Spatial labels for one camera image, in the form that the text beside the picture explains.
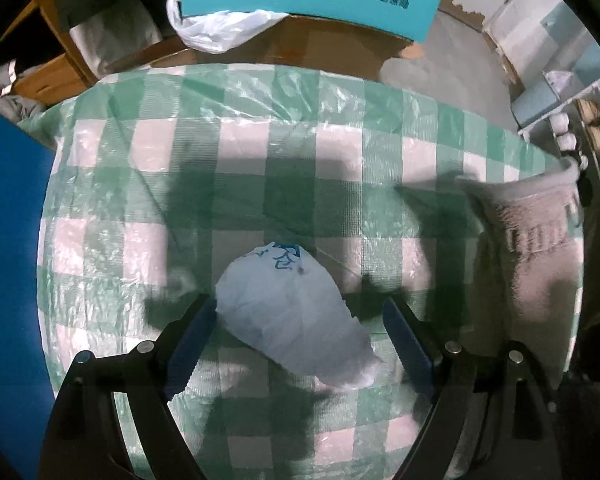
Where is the grey clothes pile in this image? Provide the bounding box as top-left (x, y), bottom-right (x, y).
top-left (0, 60), bottom-right (46, 122)

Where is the white cloth bundle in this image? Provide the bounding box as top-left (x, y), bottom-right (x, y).
top-left (69, 0), bottom-right (163, 79)

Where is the green checkered plastic cloth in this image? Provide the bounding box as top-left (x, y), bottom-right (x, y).
top-left (17, 64), bottom-right (586, 480)

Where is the brown cardboard box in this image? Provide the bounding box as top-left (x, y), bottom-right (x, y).
top-left (147, 10), bottom-right (423, 81)

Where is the clear shoe rack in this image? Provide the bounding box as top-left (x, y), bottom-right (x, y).
top-left (511, 69), bottom-right (600, 171)

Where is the blue-sided cardboard box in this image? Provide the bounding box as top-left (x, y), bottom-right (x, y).
top-left (0, 100), bottom-right (61, 480)

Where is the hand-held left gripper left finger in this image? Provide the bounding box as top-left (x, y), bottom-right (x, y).
top-left (37, 295), bottom-right (218, 480)

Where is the plain white plastic bag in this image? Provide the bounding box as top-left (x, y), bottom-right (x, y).
top-left (166, 0), bottom-right (288, 54)

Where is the white blue-printed plastic bag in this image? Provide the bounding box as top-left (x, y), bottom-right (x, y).
top-left (215, 241), bottom-right (383, 393)

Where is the beige fluffy sock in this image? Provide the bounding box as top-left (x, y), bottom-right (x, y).
top-left (455, 157), bottom-right (584, 391)

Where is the teal printed box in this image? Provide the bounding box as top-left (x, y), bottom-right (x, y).
top-left (180, 0), bottom-right (451, 42)

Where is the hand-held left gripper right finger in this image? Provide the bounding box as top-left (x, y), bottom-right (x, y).
top-left (382, 295), bottom-right (573, 480)

